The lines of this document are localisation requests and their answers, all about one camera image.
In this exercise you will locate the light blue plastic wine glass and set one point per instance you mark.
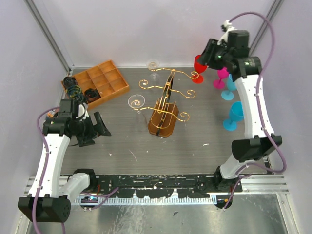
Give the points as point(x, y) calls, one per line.
point(228, 94)

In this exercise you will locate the clear front wine glass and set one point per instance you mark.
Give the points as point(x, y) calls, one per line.
point(136, 102)

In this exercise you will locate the clear wine glass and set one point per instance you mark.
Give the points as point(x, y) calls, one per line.
point(152, 65)
point(136, 102)

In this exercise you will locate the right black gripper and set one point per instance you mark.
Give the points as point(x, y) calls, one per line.
point(207, 54)

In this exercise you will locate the red plastic wine glass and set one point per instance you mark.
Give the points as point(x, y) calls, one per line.
point(199, 69)

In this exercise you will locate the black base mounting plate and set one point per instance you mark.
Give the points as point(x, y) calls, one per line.
point(161, 185)

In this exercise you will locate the gold wire wine glass rack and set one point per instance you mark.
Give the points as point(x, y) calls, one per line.
point(165, 113)

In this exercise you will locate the black coiled item beside tray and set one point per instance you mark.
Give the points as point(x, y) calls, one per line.
point(73, 90)

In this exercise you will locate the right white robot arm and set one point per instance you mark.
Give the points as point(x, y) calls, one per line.
point(259, 140)

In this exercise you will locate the black coiled item on tray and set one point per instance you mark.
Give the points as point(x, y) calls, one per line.
point(91, 95)

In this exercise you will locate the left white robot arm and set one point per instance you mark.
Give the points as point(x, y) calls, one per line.
point(46, 200)

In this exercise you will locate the wooden compartment tray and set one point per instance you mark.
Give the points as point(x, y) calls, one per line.
point(106, 78)

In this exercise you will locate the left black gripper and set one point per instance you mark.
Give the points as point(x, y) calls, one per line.
point(99, 128)

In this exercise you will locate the magenta plastic wine glass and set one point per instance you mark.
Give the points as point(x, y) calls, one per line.
point(222, 75)

